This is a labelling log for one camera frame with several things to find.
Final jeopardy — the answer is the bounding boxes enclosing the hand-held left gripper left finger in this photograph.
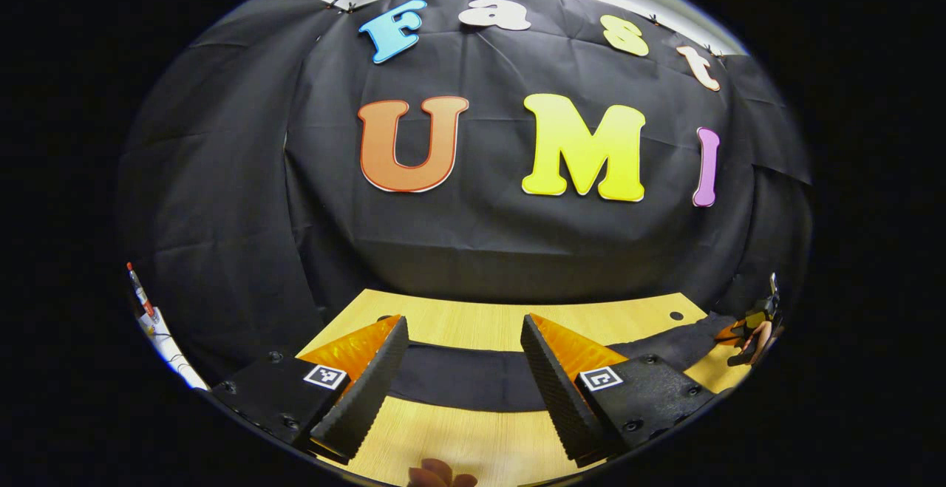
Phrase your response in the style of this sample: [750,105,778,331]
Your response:
[211,315,409,466]

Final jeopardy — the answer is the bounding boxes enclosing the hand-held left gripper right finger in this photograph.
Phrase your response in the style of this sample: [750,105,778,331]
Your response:
[520,313,716,467]

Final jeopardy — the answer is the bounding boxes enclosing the black jeans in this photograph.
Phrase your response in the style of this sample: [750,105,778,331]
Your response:
[388,313,741,412]

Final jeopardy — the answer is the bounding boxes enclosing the black backdrop cloth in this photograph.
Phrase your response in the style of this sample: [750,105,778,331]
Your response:
[118,0,814,386]

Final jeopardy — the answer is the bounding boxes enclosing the red and white stick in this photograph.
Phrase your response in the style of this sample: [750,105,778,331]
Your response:
[126,262,157,321]

